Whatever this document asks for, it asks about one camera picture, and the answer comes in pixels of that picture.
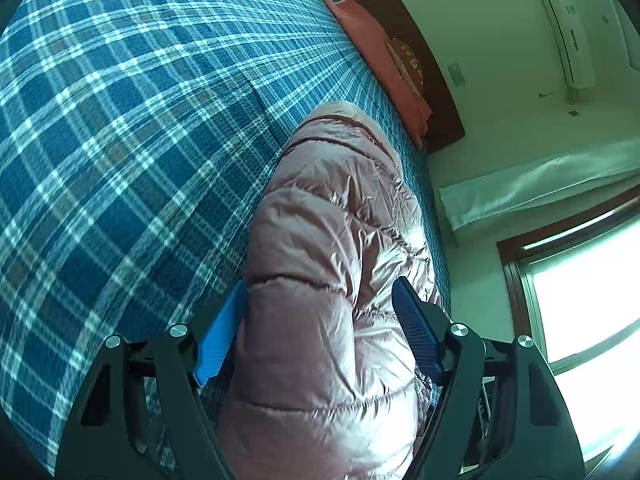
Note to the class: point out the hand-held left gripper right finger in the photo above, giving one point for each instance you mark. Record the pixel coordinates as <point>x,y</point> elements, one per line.
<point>420,330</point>

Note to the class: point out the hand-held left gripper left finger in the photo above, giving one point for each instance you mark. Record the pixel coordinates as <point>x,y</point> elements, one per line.
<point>220,340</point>

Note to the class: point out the pink puffer jacket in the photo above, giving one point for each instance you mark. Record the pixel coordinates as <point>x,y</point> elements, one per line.
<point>310,260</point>

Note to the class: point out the brown framed window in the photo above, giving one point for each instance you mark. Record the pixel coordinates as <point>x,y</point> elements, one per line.
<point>575,285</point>

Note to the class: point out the white hanging curtain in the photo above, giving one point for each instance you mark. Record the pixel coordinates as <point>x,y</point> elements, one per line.
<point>525,185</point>

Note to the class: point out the blue plaid bed sheet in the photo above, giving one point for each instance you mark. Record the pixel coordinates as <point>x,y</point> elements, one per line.
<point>125,110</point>

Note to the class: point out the wooden headboard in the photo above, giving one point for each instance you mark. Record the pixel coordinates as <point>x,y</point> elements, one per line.
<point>425,75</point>

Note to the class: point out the brown patterned pillow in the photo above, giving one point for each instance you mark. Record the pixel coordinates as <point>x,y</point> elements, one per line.
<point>407,62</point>

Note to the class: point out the orange-red pillow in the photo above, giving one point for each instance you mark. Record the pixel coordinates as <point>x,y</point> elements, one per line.
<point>370,35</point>

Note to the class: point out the white air conditioner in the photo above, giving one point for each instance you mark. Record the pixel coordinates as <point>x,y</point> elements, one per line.
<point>570,35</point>

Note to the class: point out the wall switch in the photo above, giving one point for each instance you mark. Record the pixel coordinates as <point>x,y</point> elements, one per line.
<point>456,74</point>

